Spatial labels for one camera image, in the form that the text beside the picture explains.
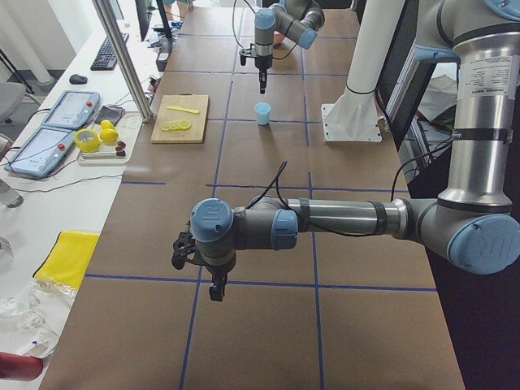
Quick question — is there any teach pendant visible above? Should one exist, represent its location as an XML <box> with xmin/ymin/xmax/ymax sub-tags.
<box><xmin>4</xmin><ymin>125</ymin><xmax>76</xmax><ymax>179</ymax></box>
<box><xmin>43</xmin><ymin>90</ymin><xmax>101</xmax><ymax>130</ymax></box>

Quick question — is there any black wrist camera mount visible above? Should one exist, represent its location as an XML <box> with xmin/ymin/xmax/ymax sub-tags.
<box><xmin>171</xmin><ymin>232</ymin><xmax>203</xmax><ymax>270</ymax></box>
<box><xmin>239</xmin><ymin>43</ymin><xmax>257</xmax><ymax>66</ymax></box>

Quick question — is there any lower teach pendant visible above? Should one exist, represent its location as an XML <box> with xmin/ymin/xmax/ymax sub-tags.
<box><xmin>4</xmin><ymin>125</ymin><xmax>76</xmax><ymax>179</ymax></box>

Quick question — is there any yellow cloth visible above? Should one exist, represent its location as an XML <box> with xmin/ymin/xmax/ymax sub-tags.
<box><xmin>32</xmin><ymin>231</ymin><xmax>99</xmax><ymax>290</ymax></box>

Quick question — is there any black computer mouse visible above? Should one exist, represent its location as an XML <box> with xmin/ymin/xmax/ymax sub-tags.
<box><xmin>69</xmin><ymin>74</ymin><xmax>89</xmax><ymax>85</ymax></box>

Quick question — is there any light blue plastic cup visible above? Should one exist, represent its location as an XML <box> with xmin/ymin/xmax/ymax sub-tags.
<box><xmin>254</xmin><ymin>102</ymin><xmax>271</xmax><ymax>126</ymax></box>

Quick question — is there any upper teach pendant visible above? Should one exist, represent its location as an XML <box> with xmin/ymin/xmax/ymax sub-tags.
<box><xmin>43</xmin><ymin>90</ymin><xmax>101</xmax><ymax>130</ymax></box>

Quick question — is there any yellow plastic knife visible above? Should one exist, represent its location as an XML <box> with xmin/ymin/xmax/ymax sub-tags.
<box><xmin>167</xmin><ymin>106</ymin><xmax>201</xmax><ymax>115</ymax></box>

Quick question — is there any clear plastic bag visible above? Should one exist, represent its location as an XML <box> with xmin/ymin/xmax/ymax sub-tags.
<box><xmin>1</xmin><ymin>281</ymin><xmax>77</xmax><ymax>358</ymax></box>

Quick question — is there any white tray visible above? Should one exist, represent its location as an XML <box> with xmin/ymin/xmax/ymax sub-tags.
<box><xmin>76</xmin><ymin>113</ymin><xmax>144</xmax><ymax>167</ymax></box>

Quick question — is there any aluminium frame post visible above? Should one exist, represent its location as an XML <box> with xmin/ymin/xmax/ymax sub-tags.
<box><xmin>92</xmin><ymin>0</ymin><xmax>153</xmax><ymax>123</ymax></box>

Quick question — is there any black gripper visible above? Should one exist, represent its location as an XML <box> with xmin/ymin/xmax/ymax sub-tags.
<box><xmin>209</xmin><ymin>270</ymin><xmax>228</xmax><ymax>301</ymax></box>
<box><xmin>254</xmin><ymin>54</ymin><xmax>272</xmax><ymax>94</ymax></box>

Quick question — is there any red object at edge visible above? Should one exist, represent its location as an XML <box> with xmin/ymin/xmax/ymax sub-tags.
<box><xmin>0</xmin><ymin>352</ymin><xmax>44</xmax><ymax>381</ymax></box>

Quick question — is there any yellow tape roll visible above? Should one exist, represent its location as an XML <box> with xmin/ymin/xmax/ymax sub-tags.
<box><xmin>74</xmin><ymin>128</ymin><xmax>101</xmax><ymax>153</ymax></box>

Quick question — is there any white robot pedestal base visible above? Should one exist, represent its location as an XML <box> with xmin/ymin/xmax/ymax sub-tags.
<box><xmin>321</xmin><ymin>0</ymin><xmax>405</xmax><ymax>142</ymax></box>

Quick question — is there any dark purple pouch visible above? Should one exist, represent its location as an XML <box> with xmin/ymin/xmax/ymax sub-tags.
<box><xmin>94</xmin><ymin>106</ymin><xmax>126</xmax><ymax>125</ymax></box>

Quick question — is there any bamboo cutting board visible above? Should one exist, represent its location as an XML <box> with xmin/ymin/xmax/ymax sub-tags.
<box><xmin>150</xmin><ymin>94</ymin><xmax>209</xmax><ymax>144</ymax></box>

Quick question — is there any black keyboard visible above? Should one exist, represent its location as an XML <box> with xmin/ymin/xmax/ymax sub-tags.
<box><xmin>90</xmin><ymin>37</ymin><xmax>117</xmax><ymax>72</ymax></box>

